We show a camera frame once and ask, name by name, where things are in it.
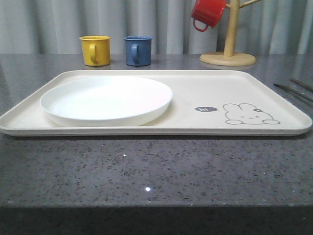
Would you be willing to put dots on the wooden mug tree stand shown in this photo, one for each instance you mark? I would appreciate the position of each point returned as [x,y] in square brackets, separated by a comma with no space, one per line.
[229,57]

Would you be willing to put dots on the blue enamel mug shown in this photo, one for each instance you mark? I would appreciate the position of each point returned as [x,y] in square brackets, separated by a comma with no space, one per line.
[138,50]

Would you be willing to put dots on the yellow enamel mug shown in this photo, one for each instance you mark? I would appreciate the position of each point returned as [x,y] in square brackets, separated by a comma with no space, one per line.
[96,50]

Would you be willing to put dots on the silver metal fork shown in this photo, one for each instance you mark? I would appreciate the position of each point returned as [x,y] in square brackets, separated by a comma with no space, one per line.
[302,84]

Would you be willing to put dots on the white round plate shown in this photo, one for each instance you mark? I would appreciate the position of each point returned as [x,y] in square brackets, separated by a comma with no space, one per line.
[106,101]

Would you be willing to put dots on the cream rabbit serving tray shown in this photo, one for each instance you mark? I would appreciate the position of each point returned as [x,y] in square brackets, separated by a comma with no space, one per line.
[204,102]

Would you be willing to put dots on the red enamel mug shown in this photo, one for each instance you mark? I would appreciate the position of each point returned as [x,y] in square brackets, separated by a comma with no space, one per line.
[207,12]

